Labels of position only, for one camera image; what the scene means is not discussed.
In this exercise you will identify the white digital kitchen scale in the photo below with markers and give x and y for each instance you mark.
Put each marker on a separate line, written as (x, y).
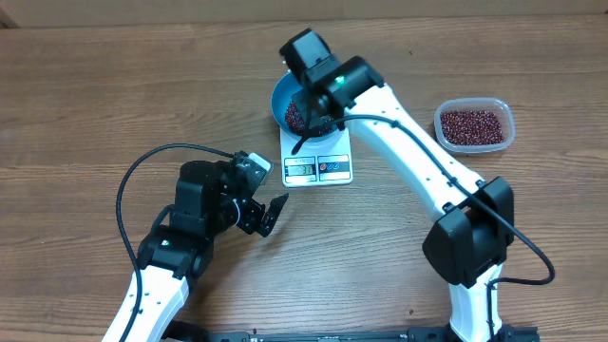
(322, 161)

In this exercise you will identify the blue metal bowl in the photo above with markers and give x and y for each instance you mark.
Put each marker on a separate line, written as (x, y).
(281, 96)

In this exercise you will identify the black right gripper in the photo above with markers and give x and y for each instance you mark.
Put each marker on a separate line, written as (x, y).
(315, 116)

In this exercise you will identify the clear plastic container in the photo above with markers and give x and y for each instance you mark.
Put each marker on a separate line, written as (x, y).
(499, 107)

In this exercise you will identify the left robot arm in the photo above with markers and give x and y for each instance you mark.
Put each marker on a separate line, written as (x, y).
(210, 197)

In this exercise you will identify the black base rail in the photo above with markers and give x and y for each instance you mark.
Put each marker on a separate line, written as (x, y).
(332, 335)

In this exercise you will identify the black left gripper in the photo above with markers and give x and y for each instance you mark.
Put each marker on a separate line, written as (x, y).
(250, 218)

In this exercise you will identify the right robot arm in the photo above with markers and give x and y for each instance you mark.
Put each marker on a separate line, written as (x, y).
(472, 218)

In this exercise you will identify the red beans in bowl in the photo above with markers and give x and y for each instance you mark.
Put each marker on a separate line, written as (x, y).
(300, 121)

